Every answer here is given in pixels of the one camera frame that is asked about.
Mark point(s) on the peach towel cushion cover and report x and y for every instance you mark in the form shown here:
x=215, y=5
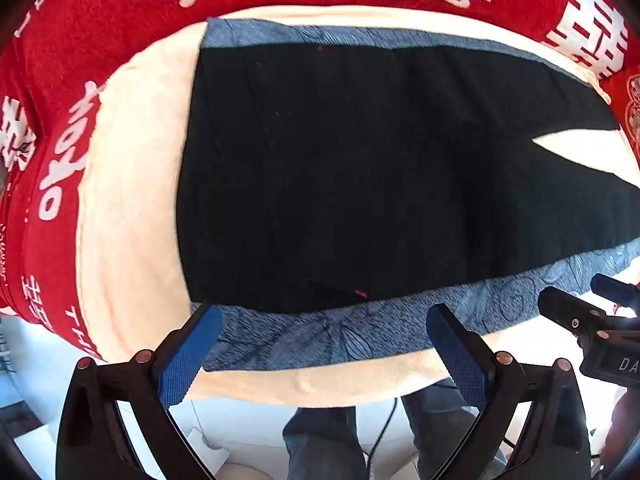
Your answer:
x=130, y=281

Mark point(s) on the person's legs in jeans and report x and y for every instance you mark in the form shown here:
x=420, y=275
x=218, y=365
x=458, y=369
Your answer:
x=322, y=443

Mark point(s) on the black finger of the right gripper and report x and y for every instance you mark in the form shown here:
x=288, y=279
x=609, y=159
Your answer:
x=623, y=294
x=568, y=311

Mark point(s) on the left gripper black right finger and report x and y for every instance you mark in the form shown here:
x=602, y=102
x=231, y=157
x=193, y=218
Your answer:
x=554, y=441

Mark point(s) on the person's right hand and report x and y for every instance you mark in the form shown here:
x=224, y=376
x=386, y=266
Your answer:
x=619, y=457

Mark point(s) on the red sofa cover white characters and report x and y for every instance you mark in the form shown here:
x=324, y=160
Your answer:
x=56, y=54

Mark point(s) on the black pants blue patterned trim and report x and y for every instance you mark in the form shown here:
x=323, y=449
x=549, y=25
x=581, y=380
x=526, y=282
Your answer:
x=338, y=181

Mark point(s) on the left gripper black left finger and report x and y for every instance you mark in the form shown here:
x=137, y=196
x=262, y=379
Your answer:
x=93, y=442

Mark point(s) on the red embroidered cushion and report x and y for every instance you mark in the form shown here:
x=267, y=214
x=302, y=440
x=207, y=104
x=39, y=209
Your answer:
x=624, y=91

